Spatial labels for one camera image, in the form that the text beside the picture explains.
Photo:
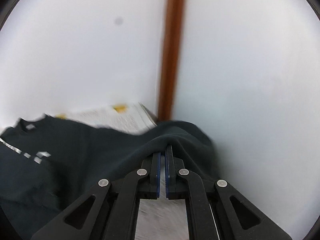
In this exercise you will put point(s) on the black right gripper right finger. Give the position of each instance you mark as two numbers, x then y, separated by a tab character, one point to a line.
215	209

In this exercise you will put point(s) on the newspaper print mango tablecloth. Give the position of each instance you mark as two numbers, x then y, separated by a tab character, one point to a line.
131	118

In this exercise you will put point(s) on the black sweatshirt with white print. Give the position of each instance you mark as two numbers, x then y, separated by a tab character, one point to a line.
49	163

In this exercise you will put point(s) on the brown wooden door frame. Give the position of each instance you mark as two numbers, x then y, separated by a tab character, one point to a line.
170	57

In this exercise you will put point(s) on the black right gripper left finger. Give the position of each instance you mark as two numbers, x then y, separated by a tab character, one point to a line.
109	210

